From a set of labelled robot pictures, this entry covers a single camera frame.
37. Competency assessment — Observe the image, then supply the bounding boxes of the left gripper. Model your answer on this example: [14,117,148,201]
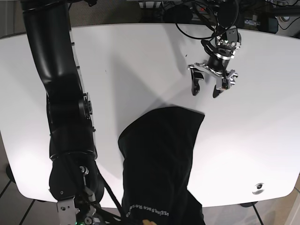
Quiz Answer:
[187,62,238,98]

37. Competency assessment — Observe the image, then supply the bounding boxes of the black printed T-shirt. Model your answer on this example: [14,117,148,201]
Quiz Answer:
[118,106,205,225]

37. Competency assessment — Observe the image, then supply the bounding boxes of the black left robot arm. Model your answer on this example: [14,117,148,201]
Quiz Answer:
[175,0,241,98]

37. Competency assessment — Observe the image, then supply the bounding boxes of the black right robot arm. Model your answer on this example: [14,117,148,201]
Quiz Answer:
[21,0,124,225]

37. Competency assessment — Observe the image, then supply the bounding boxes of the person's bare hand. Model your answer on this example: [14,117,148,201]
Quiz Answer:
[142,219,157,225]

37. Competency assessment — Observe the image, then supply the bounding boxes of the right chrome table grommet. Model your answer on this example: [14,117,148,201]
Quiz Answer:
[252,183,265,195]

